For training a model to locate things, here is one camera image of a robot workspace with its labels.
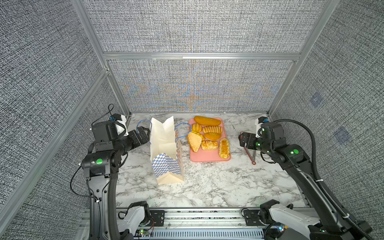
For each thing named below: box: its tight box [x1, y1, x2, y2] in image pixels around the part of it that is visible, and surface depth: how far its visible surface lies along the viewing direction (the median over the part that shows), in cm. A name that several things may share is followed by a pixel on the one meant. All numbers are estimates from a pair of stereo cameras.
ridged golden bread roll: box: [202, 126, 223, 133], surface depth 106 cm
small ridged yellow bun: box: [192, 123, 203, 132], surface depth 108 cm
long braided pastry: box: [219, 137, 231, 159], surface depth 97 cm
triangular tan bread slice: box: [187, 132, 202, 153], surface depth 99 cm
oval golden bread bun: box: [204, 132, 221, 141], surface depth 102 cm
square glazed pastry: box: [201, 140, 219, 151], surface depth 97 cm
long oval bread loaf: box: [194, 116, 222, 127], surface depth 112 cm
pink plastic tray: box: [189, 117, 231, 163], surface depth 99 cm
